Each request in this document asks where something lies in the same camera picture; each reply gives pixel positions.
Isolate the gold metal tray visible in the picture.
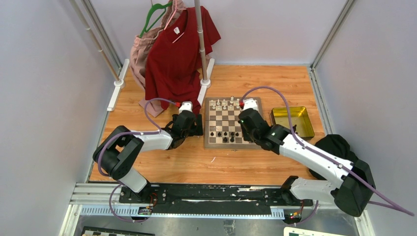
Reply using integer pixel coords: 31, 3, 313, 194
270, 106, 315, 141

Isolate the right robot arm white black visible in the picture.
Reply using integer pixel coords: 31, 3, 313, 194
238, 108, 375, 217

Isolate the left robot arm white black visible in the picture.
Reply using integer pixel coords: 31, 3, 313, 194
92, 111, 203, 203

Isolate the wooden chess board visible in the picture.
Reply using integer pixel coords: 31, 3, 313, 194
204, 97, 261, 150

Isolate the white chess piece row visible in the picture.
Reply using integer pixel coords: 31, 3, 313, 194
207, 96, 241, 111

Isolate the red t-shirt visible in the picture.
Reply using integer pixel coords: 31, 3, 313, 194
145, 7, 202, 115

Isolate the black cloth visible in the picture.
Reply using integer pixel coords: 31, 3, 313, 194
315, 134, 359, 163

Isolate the pink garment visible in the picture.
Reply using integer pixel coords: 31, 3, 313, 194
129, 0, 186, 118

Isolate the green clothes hanger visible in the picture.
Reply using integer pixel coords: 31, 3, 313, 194
138, 1, 173, 38

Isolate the black mounting rail base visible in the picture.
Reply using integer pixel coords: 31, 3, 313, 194
119, 183, 313, 215

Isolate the white clothes rack frame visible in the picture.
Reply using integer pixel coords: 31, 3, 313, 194
70, 0, 215, 112

